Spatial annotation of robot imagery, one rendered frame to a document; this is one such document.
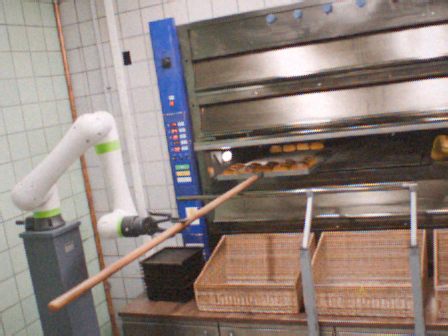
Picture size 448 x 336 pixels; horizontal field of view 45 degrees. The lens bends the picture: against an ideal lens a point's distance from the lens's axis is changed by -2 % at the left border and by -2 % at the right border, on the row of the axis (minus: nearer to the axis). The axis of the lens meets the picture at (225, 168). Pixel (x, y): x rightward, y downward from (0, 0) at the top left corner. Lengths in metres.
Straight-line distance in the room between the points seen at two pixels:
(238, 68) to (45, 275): 1.50
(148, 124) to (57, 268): 1.20
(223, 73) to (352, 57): 0.73
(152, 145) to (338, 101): 1.16
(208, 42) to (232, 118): 0.45
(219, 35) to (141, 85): 0.58
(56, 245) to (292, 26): 1.64
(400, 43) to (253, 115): 0.87
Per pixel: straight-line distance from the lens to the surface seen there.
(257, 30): 3.06
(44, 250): 2.57
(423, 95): 2.89
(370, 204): 3.00
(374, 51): 2.90
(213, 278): 3.11
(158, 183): 3.40
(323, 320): 2.67
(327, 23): 2.96
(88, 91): 3.59
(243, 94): 3.08
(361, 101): 2.92
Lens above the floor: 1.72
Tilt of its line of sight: 9 degrees down
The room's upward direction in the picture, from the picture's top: 8 degrees counter-clockwise
